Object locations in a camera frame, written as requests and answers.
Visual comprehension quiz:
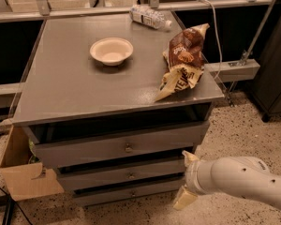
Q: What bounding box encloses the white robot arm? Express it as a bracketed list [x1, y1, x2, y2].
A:
[173, 151, 281, 211]

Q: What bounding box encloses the grey top drawer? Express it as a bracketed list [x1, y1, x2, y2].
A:
[36, 121, 209, 168]

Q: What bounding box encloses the grey middle drawer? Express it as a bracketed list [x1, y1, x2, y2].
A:
[57, 155, 185, 190]

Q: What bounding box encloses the black floor cable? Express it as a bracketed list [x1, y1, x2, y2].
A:
[0, 119, 34, 225]

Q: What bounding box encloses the metal frame rail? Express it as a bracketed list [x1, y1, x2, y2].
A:
[0, 0, 274, 97]

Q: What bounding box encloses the grey hanging cable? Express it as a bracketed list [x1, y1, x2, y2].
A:
[196, 0, 223, 81]

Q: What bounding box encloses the grey drawer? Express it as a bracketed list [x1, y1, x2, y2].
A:
[57, 155, 185, 190]
[36, 121, 209, 168]
[73, 175, 184, 206]

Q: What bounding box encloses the cardboard box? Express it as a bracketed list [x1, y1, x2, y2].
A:
[0, 127, 64, 201]

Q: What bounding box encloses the grey drawer cabinet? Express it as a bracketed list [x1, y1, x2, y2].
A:
[13, 14, 223, 197]

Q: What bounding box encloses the clear plastic water bottle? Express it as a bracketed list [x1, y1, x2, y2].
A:
[129, 5, 172, 30]

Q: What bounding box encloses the grey bottom drawer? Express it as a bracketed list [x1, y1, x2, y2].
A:
[73, 175, 184, 206]

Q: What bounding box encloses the white paper bowl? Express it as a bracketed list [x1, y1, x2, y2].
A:
[90, 37, 134, 67]

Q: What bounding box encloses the dark grey side cabinet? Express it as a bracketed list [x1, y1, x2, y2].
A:
[246, 0, 281, 123]

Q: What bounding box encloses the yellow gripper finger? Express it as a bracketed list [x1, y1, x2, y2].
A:
[173, 186, 198, 210]
[182, 150, 199, 167]

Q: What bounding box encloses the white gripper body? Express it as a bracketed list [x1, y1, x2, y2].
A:
[185, 160, 214, 195]

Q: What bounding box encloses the brown yellow chip bag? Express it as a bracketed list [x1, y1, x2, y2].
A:
[155, 23, 209, 101]

